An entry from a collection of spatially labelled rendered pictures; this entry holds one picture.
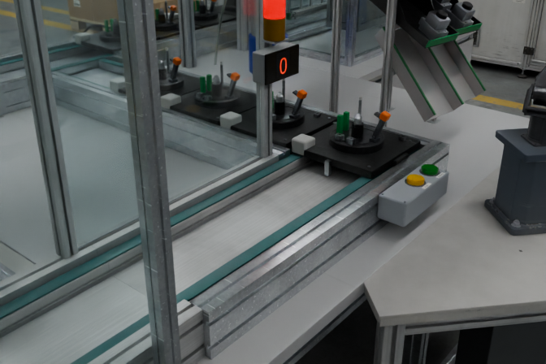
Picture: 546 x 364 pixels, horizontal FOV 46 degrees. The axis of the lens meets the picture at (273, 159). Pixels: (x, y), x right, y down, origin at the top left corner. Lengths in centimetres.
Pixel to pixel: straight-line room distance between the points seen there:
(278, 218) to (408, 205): 28
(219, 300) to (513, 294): 59
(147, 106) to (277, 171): 81
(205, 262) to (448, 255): 52
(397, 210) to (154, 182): 72
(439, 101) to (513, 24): 382
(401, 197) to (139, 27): 83
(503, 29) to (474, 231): 423
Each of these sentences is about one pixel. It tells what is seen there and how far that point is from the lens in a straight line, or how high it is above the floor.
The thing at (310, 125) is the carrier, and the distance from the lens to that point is 177.
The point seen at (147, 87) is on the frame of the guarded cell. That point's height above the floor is 138.
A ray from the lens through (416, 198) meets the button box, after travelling 145.
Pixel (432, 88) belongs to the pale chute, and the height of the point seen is 105.
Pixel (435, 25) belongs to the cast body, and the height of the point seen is 124.
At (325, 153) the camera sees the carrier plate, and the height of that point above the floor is 97.
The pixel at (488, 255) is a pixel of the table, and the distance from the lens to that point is 147.
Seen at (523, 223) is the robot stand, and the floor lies 89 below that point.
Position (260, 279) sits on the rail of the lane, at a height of 95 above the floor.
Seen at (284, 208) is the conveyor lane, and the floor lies 92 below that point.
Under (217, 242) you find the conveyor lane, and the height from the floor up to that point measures 92.
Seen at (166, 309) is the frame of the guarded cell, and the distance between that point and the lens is 95.
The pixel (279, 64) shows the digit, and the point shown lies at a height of 121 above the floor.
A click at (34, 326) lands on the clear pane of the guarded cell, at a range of 83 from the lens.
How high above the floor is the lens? 163
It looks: 25 degrees down
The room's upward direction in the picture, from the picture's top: straight up
